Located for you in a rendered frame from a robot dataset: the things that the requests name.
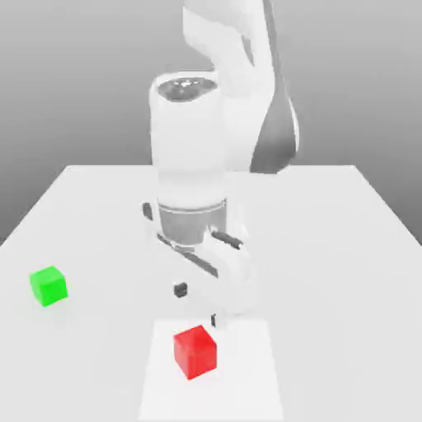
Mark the small red cube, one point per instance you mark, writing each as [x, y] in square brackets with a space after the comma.
[194, 352]

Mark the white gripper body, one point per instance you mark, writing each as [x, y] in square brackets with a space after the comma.
[235, 280]

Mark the small green cube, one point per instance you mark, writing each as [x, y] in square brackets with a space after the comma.
[48, 286]

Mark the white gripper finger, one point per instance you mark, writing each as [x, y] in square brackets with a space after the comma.
[180, 290]
[219, 321]

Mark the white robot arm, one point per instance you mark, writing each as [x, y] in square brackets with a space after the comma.
[188, 138]

